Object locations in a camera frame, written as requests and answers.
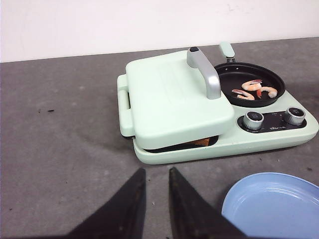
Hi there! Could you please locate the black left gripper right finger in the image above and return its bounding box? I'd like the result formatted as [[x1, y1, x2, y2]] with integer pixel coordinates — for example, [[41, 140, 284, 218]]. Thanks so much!
[[168, 167, 247, 239]]

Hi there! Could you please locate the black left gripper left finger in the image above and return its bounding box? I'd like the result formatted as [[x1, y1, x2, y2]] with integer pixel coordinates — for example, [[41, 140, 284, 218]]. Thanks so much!
[[65, 168, 147, 239]]

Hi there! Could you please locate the toast bread slice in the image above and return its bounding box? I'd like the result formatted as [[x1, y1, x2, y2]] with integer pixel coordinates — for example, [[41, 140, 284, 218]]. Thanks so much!
[[187, 138, 210, 146]]

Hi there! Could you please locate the breakfast maker hinged lid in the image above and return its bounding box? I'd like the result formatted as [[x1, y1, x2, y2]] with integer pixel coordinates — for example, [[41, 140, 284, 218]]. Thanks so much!
[[120, 49, 234, 149]]

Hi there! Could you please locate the pink shrimp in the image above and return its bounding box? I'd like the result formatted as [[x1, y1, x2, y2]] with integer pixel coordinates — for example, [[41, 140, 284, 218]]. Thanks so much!
[[256, 87, 278, 99], [231, 89, 255, 101], [241, 79, 262, 91]]

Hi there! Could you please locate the pink shrimp top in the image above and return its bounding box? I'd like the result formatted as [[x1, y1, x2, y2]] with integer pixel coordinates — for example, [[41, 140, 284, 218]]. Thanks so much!
[[241, 79, 262, 91]]

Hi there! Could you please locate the mint green breakfast maker base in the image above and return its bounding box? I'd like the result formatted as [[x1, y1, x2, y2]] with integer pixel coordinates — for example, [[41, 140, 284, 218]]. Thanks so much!
[[116, 73, 319, 165]]

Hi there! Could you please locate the blue plastic plate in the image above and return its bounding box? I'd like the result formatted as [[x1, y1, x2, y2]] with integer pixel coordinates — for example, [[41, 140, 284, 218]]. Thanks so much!
[[221, 172, 319, 239]]

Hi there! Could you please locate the silver left control knob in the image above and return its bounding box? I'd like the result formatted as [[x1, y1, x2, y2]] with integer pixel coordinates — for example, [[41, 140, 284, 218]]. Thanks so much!
[[243, 111, 264, 130]]

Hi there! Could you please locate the silver control knob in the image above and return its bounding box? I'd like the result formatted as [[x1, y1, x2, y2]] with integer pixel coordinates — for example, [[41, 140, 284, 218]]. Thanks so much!
[[283, 107, 306, 125], [243, 111, 264, 130]]

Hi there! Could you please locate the black round frying pan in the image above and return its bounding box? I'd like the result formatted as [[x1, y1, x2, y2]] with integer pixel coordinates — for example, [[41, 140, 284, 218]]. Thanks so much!
[[215, 42, 286, 108]]

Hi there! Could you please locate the silver right control knob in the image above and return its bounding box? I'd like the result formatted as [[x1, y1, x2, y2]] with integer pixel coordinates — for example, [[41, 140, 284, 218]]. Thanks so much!
[[283, 107, 306, 125]]

